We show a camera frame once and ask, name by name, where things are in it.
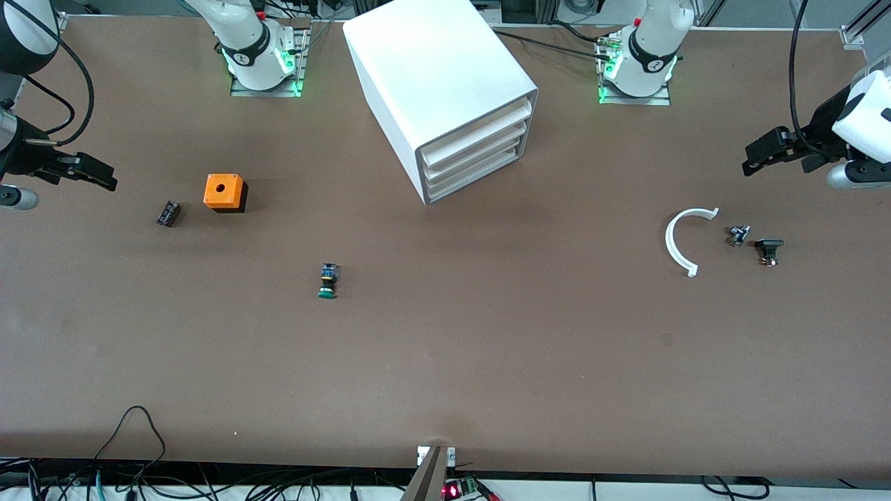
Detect green push button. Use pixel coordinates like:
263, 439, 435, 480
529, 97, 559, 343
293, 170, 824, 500
317, 262, 340, 301

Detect white lowest drawer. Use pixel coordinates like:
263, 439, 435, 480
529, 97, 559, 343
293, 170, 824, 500
426, 143, 533, 202

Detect white highest drawer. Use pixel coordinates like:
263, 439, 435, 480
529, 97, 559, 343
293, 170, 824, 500
420, 97, 533, 166

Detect white middle drawer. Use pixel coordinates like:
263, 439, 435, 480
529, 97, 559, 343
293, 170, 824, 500
423, 120, 533, 183

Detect white drawer cabinet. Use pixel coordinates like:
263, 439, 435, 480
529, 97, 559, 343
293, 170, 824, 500
342, 0, 540, 206

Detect black component with brass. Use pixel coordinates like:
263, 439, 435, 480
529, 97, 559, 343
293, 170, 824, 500
755, 239, 785, 269

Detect orange box with hole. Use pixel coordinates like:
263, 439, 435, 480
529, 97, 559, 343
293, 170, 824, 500
203, 173, 249, 214

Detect white curved plastic arc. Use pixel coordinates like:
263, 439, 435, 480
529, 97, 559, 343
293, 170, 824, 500
665, 207, 720, 278

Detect green circuit board red led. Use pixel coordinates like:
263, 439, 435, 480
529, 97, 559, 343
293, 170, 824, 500
442, 476, 481, 500

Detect black right cable connector block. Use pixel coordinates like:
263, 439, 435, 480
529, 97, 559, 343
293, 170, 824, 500
52, 151, 118, 193

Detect black cable connector block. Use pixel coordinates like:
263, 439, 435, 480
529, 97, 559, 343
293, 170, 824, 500
741, 127, 796, 177
52, 151, 118, 193

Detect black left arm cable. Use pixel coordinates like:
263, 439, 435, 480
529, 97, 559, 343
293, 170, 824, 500
788, 0, 812, 157

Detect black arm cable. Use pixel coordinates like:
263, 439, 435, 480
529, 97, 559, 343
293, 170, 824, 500
788, 0, 812, 157
21, 31, 95, 147

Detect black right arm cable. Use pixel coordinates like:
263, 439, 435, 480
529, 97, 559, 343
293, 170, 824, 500
21, 31, 95, 147

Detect black left cable connector block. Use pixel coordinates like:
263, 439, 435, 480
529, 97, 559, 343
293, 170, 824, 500
741, 127, 796, 177

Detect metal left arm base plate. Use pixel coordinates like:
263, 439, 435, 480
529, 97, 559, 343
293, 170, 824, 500
597, 38, 672, 106

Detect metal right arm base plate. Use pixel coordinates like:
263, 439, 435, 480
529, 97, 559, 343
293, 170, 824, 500
230, 28, 308, 98

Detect black cable to base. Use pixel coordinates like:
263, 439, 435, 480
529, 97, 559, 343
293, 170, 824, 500
487, 28, 617, 56

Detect black looped cable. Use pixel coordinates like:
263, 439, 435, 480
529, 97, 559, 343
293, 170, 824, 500
94, 406, 166, 481

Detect black curved cable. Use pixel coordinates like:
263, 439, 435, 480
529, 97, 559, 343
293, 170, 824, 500
700, 475, 770, 500

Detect black cable bundle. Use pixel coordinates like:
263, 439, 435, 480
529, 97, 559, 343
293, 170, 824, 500
0, 456, 411, 501

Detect grey camera pole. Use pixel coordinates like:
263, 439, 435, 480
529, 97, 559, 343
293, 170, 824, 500
400, 445, 448, 501

